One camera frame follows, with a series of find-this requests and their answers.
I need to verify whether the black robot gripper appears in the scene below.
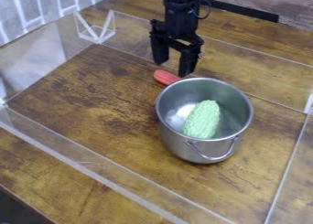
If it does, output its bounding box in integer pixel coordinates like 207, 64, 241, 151
150, 0, 203, 78

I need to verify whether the orange plastic spoon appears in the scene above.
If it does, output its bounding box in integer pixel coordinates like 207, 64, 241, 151
152, 69, 179, 85

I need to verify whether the silver metal pot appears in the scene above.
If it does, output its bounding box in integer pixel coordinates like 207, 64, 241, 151
155, 78, 253, 164

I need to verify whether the green knitted vegetable toy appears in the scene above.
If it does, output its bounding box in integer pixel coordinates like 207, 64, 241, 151
182, 100, 221, 139

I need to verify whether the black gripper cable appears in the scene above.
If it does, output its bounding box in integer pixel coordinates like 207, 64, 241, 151
194, 0, 213, 20

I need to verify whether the black strip on wall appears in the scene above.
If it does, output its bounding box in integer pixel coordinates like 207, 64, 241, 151
205, 0, 279, 23

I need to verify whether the clear acrylic enclosure wall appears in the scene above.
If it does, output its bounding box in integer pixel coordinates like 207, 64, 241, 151
0, 8, 313, 224

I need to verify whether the clear acrylic corner bracket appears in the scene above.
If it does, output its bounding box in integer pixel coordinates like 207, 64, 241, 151
73, 11, 116, 44

